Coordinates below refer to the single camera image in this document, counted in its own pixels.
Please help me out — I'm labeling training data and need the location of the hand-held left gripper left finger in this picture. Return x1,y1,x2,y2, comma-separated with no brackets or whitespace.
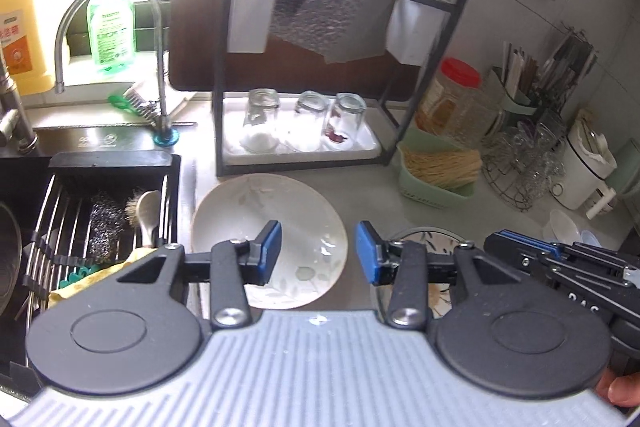
116,220,284,329

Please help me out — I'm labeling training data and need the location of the red lidded clear jar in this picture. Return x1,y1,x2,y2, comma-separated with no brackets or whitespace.
417,57,506,148

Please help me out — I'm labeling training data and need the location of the clear glass with red print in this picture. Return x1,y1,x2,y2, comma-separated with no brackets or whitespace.
324,93,368,148

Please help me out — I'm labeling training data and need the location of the curved steel faucet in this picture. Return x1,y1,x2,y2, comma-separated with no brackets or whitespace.
54,0,181,148

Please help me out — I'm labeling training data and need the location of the large white floral plate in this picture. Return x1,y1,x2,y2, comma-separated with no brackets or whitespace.
191,173,349,311

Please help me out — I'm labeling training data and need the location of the pale green utensil holder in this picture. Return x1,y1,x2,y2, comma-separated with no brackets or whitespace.
487,67,551,128

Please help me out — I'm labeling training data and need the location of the round wire cup rack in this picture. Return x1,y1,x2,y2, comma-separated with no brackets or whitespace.
482,142,569,213

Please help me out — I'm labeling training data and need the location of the person's right hand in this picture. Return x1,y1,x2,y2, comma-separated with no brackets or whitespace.
595,367,640,409

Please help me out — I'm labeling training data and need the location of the white electric cooking pot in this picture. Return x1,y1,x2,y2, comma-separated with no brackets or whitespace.
550,109,621,221

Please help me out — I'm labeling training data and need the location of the green handled brush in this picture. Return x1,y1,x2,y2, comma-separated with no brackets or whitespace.
108,82,161,120

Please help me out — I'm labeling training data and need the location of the clear drinking glass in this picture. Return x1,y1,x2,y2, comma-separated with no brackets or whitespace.
242,88,280,153
287,91,329,152

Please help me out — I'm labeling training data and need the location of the green dish soap bottle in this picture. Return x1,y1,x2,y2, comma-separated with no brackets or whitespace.
87,0,136,73

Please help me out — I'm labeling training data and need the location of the white ceramic bowl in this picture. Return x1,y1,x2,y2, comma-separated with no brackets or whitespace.
548,209,584,248

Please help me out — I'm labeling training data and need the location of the black pot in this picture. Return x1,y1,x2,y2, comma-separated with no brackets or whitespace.
0,202,24,309

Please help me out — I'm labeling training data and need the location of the angular steel faucet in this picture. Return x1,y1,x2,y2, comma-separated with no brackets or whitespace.
0,57,39,153

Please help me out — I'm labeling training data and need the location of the pale green plastic basket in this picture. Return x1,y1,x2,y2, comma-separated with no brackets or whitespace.
397,127,484,210

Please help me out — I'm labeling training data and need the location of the white drip tray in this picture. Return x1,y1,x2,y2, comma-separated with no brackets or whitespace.
222,97,386,166

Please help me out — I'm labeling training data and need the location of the bundle of dry noodles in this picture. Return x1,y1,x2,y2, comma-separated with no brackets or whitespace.
402,145,484,190

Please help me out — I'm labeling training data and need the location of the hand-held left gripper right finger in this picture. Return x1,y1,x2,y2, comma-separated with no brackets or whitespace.
354,222,523,329

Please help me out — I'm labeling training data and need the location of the brown wooden cutting board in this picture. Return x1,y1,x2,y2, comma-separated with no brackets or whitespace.
167,0,447,104

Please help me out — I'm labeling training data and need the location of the steel wool scrubber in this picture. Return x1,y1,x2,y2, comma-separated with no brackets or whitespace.
88,190,132,258

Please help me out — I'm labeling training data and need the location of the black sink drain rack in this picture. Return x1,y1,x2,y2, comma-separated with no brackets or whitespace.
15,151,182,309

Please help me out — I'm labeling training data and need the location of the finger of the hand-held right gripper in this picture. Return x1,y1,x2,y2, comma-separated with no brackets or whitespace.
500,230,603,262
483,234,555,274

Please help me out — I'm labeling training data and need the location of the narrow white plastic rack holder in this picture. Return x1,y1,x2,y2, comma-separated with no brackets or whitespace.
385,0,454,66

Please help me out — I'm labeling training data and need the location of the teal plastic scrubber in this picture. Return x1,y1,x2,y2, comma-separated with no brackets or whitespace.
57,262,104,289

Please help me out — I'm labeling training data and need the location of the wire rack with glass cups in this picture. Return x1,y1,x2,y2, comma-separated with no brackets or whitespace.
492,109,569,202

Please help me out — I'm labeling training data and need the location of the yellow cloth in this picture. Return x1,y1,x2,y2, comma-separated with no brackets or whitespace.
47,247,161,308

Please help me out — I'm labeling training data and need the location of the dark rimmed patterned plate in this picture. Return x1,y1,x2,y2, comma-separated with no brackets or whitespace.
377,227,483,324

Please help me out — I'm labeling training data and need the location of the yellow detergent bottle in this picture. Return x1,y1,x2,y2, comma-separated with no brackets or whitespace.
0,0,56,96

